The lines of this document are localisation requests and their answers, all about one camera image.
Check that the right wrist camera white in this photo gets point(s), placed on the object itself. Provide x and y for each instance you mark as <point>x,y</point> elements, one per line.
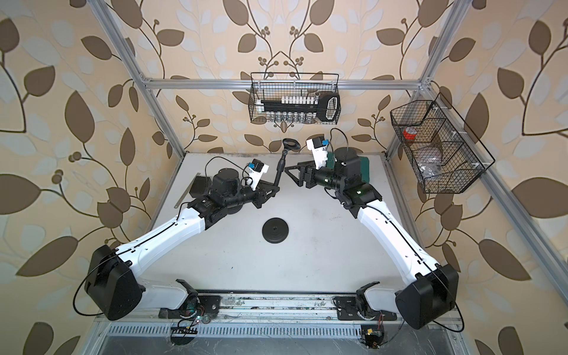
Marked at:
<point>318,146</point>

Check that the socket set rail black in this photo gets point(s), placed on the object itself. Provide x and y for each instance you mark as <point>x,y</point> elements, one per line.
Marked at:
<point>319,108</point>

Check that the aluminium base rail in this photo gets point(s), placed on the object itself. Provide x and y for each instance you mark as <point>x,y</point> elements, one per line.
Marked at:
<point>261,315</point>

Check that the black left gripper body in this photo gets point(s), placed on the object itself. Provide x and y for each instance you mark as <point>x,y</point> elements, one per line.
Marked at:
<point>256,197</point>

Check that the small black box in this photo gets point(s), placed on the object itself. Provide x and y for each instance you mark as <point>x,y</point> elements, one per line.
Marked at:
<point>200,187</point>

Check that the black wire basket back wall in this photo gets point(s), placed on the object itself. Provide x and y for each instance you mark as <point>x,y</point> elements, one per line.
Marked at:
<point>269,85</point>

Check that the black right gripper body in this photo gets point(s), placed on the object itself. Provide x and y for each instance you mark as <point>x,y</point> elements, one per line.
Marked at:
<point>326,177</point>

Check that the black wire basket wall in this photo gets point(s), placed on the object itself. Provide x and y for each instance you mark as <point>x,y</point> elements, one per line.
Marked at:
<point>464,157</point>
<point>269,85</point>

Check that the black wire basket right wall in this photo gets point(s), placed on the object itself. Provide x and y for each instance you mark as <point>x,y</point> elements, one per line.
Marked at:
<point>464,157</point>

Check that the red item in basket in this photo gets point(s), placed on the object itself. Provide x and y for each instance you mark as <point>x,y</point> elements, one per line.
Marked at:
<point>410,133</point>

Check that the green plastic tool case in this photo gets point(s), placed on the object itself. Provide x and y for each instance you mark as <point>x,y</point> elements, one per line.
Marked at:
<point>364,171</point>

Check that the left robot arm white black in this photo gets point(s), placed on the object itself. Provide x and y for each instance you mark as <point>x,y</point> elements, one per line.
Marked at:
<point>114,281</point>

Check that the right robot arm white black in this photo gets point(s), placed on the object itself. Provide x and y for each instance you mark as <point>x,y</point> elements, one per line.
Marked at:
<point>430,288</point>

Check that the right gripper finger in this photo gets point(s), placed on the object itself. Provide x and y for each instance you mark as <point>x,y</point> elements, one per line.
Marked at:
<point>300,168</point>
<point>299,179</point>

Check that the plastic bag in basket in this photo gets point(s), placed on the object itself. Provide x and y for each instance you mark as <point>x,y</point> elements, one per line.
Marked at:
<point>429,161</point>

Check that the black round stand base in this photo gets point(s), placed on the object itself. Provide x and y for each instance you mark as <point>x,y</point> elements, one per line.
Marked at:
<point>233,207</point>

